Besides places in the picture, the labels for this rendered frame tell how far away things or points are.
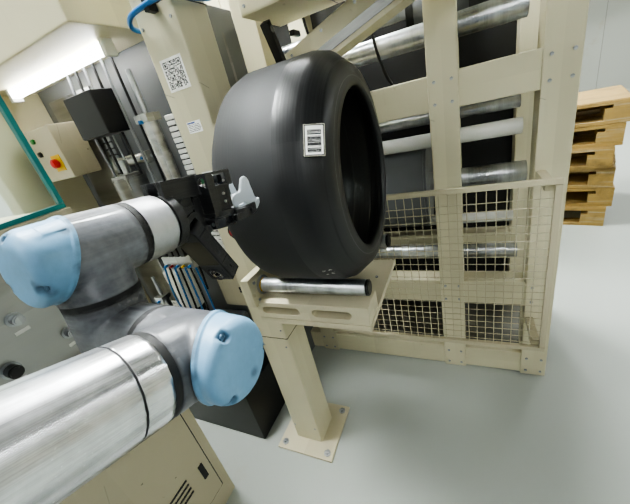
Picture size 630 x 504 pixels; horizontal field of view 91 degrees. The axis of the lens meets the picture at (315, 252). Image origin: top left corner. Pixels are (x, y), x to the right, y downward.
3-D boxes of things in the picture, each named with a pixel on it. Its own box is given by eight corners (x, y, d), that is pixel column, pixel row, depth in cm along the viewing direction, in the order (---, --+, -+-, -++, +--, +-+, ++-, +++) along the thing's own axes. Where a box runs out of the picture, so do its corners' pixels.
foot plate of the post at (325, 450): (278, 447, 143) (277, 444, 142) (302, 398, 164) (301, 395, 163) (331, 463, 131) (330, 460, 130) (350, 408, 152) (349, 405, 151)
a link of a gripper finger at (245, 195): (264, 171, 55) (232, 179, 47) (271, 203, 57) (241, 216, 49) (250, 173, 56) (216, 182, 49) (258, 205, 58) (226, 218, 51)
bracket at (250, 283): (249, 307, 95) (239, 281, 91) (302, 248, 127) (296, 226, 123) (258, 308, 94) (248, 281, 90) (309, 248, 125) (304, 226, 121)
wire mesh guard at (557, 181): (333, 331, 161) (300, 204, 132) (334, 328, 162) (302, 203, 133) (544, 352, 121) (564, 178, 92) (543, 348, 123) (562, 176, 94)
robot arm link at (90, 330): (145, 416, 30) (101, 317, 26) (84, 391, 35) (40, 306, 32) (205, 362, 36) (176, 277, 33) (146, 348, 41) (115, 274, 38)
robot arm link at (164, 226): (163, 263, 35) (119, 263, 39) (192, 249, 39) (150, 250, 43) (140, 199, 33) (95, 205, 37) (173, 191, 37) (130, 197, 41)
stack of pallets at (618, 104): (607, 189, 302) (626, 83, 263) (611, 226, 242) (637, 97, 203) (463, 192, 384) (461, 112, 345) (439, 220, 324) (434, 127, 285)
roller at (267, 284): (258, 275, 96) (266, 279, 99) (256, 289, 94) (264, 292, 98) (368, 277, 80) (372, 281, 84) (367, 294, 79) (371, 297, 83)
